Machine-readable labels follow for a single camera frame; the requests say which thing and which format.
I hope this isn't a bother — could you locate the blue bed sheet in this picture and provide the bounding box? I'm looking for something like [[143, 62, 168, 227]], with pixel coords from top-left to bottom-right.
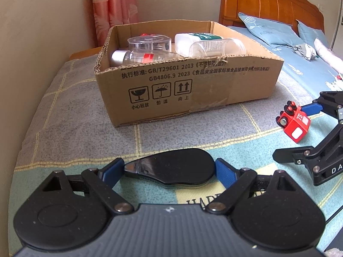
[[226, 25, 343, 105]]

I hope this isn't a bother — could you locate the pink patterned curtain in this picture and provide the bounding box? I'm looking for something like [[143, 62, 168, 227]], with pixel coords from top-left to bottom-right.
[[91, 0, 139, 49]]

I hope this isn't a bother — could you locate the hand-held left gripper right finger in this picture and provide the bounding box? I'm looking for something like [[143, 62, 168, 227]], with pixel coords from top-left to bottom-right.
[[206, 158, 314, 216]]

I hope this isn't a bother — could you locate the large blue pillow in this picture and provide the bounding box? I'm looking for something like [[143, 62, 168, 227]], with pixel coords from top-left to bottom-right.
[[238, 12, 303, 46]]

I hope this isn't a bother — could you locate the wooden headboard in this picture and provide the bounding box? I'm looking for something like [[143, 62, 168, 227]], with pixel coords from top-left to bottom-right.
[[218, 0, 325, 36]]

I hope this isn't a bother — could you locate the white bottle with green label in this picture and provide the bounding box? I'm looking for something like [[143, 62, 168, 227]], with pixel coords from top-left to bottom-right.
[[175, 33, 223, 57]]

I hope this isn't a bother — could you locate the clear round plastic container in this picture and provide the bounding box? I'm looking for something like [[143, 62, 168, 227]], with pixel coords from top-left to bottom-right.
[[128, 34, 172, 52]]

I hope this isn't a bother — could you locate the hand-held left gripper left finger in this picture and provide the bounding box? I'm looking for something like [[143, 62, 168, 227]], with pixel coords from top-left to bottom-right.
[[40, 158, 134, 215]]

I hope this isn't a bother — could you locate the black oval case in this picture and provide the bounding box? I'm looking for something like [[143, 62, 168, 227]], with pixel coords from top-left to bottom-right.
[[124, 148, 216, 188]]

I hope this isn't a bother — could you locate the wooden nightstand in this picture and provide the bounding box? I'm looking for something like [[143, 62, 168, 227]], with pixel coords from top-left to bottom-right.
[[69, 47, 104, 61]]

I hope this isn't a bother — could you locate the clear plastic jar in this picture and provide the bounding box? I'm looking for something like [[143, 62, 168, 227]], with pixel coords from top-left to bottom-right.
[[189, 38, 246, 57]]

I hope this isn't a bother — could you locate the checked grey green blanket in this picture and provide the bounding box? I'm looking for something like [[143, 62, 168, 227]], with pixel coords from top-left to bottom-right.
[[13, 55, 343, 225]]

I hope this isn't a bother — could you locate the small blue pillow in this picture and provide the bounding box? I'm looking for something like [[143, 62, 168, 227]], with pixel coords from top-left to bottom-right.
[[296, 19, 329, 46]]

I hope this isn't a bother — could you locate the red toy train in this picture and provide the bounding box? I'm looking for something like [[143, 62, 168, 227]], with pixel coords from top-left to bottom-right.
[[277, 101, 311, 143]]

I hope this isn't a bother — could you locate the capsule bottle with silver cap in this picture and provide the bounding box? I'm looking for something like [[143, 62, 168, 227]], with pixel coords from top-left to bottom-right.
[[110, 49, 180, 67]]

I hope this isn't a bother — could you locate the grey crumpled cloth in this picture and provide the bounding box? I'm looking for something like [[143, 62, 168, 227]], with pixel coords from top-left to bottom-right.
[[292, 43, 318, 61]]

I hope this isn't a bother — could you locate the white fluffy cloth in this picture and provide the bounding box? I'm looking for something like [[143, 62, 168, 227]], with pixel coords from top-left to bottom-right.
[[324, 246, 343, 257]]

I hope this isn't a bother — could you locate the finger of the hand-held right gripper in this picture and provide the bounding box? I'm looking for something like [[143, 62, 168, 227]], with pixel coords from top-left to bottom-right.
[[301, 91, 343, 116], [273, 127, 343, 165]]

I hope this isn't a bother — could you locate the pink and white rolled cloth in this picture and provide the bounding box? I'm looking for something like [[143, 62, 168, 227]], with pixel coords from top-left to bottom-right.
[[313, 38, 343, 71]]

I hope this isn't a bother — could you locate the cardboard box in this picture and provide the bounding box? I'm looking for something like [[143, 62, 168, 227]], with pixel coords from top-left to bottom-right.
[[94, 21, 284, 127]]

